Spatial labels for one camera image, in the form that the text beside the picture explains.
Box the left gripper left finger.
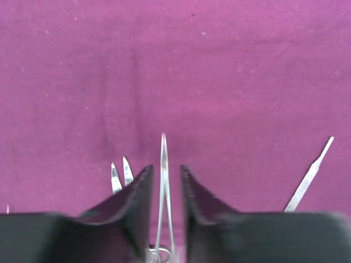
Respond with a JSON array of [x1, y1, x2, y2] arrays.
[[1, 165, 154, 262]]

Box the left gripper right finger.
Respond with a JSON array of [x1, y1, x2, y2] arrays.
[[180, 165, 350, 262]]

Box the steel scissors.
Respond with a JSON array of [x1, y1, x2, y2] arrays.
[[111, 156, 134, 195]]

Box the purple cloth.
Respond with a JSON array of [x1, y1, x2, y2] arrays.
[[1, 1, 350, 256]]

